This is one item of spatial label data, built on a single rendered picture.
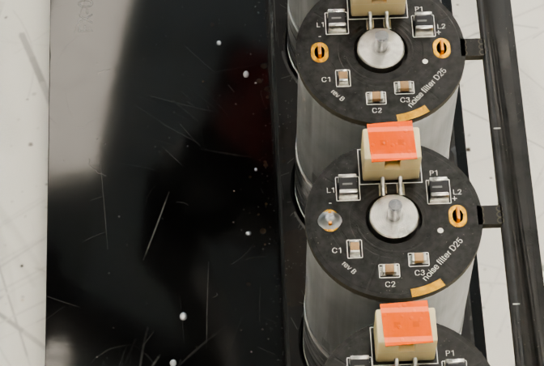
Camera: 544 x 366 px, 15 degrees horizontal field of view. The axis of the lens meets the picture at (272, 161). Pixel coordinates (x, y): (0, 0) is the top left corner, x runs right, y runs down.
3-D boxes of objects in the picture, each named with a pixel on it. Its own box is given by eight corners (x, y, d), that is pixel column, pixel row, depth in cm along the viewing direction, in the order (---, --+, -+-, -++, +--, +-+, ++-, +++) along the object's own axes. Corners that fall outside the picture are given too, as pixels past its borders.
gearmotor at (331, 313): (305, 437, 33) (311, 296, 28) (298, 298, 34) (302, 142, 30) (460, 431, 33) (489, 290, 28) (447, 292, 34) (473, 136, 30)
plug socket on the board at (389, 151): (363, 198, 29) (365, 175, 29) (359, 146, 30) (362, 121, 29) (420, 196, 29) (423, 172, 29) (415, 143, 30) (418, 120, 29)
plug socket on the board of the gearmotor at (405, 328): (376, 380, 28) (379, 360, 27) (372, 323, 28) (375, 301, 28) (435, 378, 28) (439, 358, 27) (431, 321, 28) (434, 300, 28)
